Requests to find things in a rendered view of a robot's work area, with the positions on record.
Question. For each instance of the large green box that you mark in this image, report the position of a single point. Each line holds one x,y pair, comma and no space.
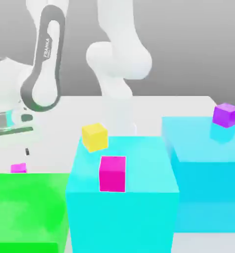
26,213

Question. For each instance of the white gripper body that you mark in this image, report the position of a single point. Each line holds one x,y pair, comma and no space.
12,131

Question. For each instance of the large sky blue box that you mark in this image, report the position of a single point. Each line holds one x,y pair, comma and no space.
208,181

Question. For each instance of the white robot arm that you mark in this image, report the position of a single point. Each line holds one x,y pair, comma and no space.
119,59

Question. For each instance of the small orchid pink cube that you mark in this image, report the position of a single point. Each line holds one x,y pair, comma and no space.
18,168

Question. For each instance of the small purple cube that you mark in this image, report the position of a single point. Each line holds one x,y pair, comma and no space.
226,115

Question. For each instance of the small magenta cube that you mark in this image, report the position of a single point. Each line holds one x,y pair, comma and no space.
112,175

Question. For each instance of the small yellow cube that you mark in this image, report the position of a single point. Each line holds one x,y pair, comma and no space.
94,138

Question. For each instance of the large cyan box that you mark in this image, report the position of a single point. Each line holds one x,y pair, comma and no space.
121,221

